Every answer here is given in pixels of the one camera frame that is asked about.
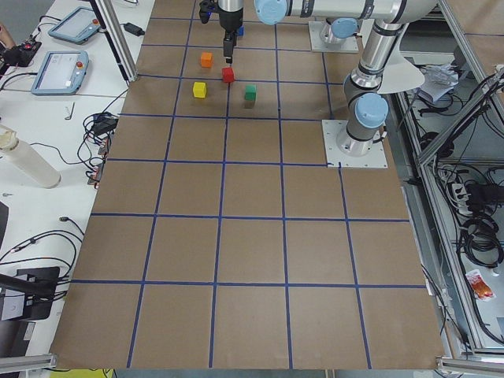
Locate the white chair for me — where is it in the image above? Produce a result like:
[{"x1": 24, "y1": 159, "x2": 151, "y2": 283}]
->
[{"x1": 377, "y1": 45, "x2": 424, "y2": 95}]

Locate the far blue teach pendant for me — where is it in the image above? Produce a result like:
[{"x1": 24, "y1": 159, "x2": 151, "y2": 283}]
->
[{"x1": 48, "y1": 6, "x2": 101, "y2": 45}]

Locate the white cardboard tube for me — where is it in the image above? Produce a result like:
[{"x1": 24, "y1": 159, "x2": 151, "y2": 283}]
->
[{"x1": 1, "y1": 125, "x2": 61, "y2": 188}]

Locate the allen key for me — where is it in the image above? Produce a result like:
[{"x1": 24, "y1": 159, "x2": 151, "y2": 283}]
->
[{"x1": 64, "y1": 102, "x2": 76, "y2": 120}]

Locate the yellow wooden block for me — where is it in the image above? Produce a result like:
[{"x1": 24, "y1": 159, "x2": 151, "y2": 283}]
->
[{"x1": 192, "y1": 82, "x2": 207, "y2": 98}]

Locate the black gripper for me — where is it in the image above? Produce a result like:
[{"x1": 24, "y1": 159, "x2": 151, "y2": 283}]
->
[{"x1": 198, "y1": 0, "x2": 243, "y2": 64}]

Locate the aluminium frame post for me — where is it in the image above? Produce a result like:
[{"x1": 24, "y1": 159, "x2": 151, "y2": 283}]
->
[{"x1": 90, "y1": 0, "x2": 138, "y2": 83}]

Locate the near blue teach pendant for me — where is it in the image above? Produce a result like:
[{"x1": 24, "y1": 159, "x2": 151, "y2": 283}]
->
[{"x1": 31, "y1": 50, "x2": 89, "y2": 95}]

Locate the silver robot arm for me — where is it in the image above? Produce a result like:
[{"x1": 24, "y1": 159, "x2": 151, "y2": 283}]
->
[
  {"x1": 336, "y1": 20, "x2": 405, "y2": 158},
  {"x1": 199, "y1": 1, "x2": 436, "y2": 71}
]

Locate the blue teach pendant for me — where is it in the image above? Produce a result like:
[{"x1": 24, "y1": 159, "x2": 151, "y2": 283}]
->
[
  {"x1": 31, "y1": 50, "x2": 89, "y2": 95},
  {"x1": 48, "y1": 6, "x2": 101, "y2": 45}
]

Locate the red wooden block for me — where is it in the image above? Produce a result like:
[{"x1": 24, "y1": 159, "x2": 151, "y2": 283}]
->
[{"x1": 221, "y1": 66, "x2": 235, "y2": 83}]

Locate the green wooden block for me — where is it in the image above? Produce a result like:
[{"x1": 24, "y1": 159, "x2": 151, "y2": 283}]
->
[{"x1": 244, "y1": 84, "x2": 257, "y2": 102}]

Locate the black power adapter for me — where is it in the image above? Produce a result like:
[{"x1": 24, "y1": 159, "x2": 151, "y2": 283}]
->
[{"x1": 123, "y1": 23, "x2": 145, "y2": 36}]

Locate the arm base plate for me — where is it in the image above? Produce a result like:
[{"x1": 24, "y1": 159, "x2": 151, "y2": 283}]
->
[
  {"x1": 321, "y1": 120, "x2": 388, "y2": 169},
  {"x1": 308, "y1": 21, "x2": 359, "y2": 54}
]

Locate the orange wooden block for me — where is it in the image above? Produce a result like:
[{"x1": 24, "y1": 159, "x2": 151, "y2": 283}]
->
[{"x1": 200, "y1": 51, "x2": 213, "y2": 69}]

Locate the red snack packet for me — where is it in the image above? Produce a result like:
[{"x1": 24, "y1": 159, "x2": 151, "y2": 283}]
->
[{"x1": 465, "y1": 269, "x2": 495, "y2": 301}]

